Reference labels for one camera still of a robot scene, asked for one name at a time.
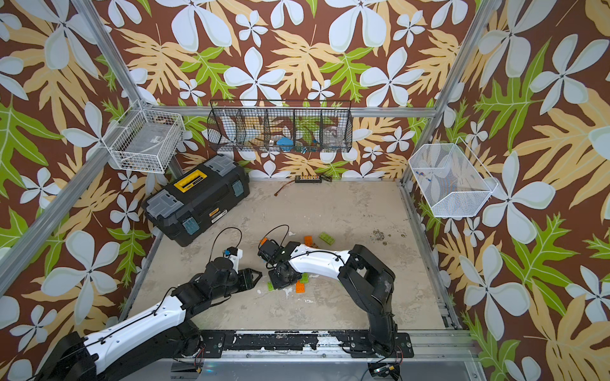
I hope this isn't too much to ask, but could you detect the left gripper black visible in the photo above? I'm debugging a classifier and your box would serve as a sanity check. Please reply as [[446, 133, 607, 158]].
[[212, 266, 265, 300]]

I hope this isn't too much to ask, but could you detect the orange lego brick long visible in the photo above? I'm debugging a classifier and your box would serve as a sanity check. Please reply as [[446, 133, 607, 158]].
[[295, 281, 305, 294]]

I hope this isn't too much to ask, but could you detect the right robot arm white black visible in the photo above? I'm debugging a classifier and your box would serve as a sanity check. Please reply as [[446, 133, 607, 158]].
[[258, 240, 398, 357]]

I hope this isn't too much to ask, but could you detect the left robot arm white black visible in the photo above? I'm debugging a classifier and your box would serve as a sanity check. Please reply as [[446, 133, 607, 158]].
[[33, 257, 262, 380]]

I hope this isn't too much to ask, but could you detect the black power strip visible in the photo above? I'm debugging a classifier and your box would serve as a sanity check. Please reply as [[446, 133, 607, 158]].
[[295, 175, 322, 184]]

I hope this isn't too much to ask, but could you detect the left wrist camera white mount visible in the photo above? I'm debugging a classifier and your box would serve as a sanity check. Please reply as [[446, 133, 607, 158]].
[[224, 247, 243, 272]]

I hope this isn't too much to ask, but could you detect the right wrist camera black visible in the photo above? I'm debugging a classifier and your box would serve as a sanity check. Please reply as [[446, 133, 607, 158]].
[[257, 238, 282, 264]]

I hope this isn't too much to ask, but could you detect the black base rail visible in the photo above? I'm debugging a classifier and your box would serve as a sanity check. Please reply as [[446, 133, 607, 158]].
[[156, 328, 416, 359]]

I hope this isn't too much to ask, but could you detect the black toolbox yellow handle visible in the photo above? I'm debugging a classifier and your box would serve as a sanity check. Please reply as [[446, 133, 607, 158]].
[[142, 155, 249, 247]]

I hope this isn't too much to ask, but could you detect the black wire basket centre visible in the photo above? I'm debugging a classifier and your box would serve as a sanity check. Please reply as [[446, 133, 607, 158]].
[[205, 99, 354, 153]]

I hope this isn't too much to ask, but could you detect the white wire basket left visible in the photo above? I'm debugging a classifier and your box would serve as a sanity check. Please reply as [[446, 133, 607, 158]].
[[103, 101, 185, 174]]

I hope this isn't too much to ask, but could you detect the white wire basket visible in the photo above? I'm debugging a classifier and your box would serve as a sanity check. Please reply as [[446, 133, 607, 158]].
[[103, 101, 185, 174], [408, 138, 499, 219]]

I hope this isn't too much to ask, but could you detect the white wire basket right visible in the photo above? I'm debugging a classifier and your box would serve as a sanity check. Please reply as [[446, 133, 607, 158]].
[[408, 138, 499, 219]]

